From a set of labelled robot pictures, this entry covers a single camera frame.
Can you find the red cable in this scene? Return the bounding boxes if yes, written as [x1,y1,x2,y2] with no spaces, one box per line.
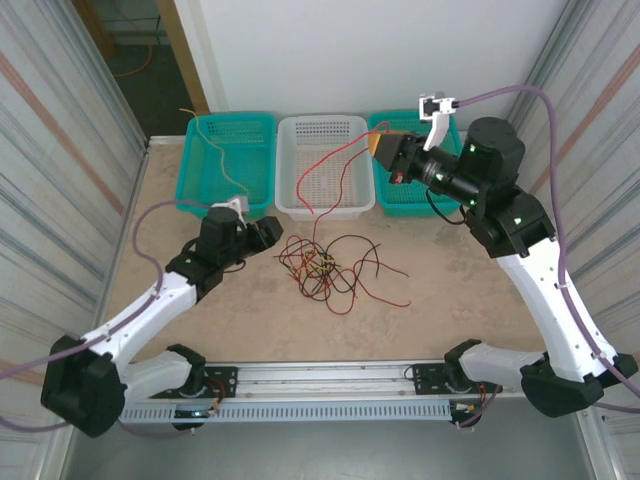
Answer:
[372,259,410,278]
[273,236,326,281]
[327,252,412,316]
[297,121,392,251]

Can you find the black cable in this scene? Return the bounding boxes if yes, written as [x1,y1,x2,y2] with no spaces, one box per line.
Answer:
[299,264,361,314]
[282,239,346,282]
[322,233,382,281]

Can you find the teal plastic basket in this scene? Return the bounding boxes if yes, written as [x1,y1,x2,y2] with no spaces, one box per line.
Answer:
[173,113,278,220]
[367,109,471,220]

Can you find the white plastic basket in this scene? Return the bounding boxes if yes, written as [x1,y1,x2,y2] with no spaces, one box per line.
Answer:
[273,114,376,223]

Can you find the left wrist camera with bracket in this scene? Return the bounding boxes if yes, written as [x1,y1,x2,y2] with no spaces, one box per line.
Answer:
[212,197,250,221]

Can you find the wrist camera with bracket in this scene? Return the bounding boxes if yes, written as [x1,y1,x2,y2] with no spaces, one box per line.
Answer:
[212,197,250,221]
[418,92,459,151]

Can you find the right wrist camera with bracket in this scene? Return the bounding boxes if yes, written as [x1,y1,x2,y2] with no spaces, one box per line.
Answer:
[418,92,459,151]

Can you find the thin black gripper wire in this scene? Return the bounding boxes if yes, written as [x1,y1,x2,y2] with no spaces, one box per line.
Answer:
[425,188,474,226]

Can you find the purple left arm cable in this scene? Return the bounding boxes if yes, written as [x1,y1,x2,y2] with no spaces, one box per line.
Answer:
[0,199,219,441]

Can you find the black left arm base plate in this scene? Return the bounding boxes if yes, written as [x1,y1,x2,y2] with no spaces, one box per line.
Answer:
[189,366,239,400]

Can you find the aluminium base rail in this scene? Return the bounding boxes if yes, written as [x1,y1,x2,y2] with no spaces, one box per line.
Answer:
[119,357,526,401]

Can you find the red black base wires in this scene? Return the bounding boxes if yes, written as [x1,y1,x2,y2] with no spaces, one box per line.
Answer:
[208,377,229,416]
[452,384,494,416]

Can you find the grey slotted cable duct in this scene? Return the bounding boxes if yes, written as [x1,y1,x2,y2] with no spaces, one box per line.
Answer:
[119,402,454,424]

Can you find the wooden door frame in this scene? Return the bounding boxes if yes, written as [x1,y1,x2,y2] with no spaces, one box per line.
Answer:
[154,0,211,115]

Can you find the orange floor cable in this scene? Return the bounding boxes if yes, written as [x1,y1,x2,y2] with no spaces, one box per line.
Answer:
[112,43,154,79]

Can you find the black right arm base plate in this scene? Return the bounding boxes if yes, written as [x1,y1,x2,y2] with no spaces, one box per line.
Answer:
[412,360,503,397]

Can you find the wooden furniture post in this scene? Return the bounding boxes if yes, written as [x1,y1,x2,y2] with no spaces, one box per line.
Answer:
[71,0,117,62]

